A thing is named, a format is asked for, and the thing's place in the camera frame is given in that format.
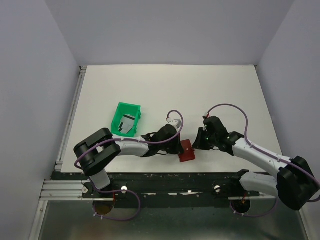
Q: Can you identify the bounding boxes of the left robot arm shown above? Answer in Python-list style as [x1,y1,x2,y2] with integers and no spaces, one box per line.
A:
[73,119,184,198]

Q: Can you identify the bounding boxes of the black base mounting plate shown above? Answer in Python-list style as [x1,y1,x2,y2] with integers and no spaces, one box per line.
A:
[82,172,260,209]

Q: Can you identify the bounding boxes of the silver card in tray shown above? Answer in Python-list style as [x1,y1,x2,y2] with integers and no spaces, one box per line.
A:
[118,114,136,134]

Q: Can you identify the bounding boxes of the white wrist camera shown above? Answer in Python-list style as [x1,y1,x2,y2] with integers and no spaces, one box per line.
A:
[166,117,182,129]
[203,112,211,131]

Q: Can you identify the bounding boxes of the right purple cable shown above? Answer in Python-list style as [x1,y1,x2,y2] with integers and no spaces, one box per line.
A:
[206,103,320,218]

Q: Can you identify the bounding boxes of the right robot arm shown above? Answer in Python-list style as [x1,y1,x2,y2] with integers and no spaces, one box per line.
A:
[192,116,320,211]

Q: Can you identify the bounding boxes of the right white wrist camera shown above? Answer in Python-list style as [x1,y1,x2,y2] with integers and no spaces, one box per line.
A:
[203,112,211,131]

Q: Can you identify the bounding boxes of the aluminium rail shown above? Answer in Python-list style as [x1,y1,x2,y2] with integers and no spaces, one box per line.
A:
[39,178,278,201]
[53,66,87,172]

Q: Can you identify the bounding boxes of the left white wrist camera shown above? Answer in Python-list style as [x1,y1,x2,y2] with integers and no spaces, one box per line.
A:
[166,117,182,129]

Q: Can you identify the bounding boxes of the left aluminium rail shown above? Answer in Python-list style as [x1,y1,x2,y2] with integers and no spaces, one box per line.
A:
[53,66,87,172]

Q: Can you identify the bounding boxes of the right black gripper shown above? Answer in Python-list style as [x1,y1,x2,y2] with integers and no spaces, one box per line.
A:
[191,127,218,151]

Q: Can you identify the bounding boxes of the red card holder wallet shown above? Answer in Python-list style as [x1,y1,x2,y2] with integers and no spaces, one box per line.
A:
[178,139,196,163]

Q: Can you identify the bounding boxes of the front aluminium rail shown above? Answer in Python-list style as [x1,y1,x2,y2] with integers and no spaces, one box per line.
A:
[39,178,278,201]

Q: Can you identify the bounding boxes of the green plastic card tray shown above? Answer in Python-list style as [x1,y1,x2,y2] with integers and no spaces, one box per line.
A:
[111,102,141,137]

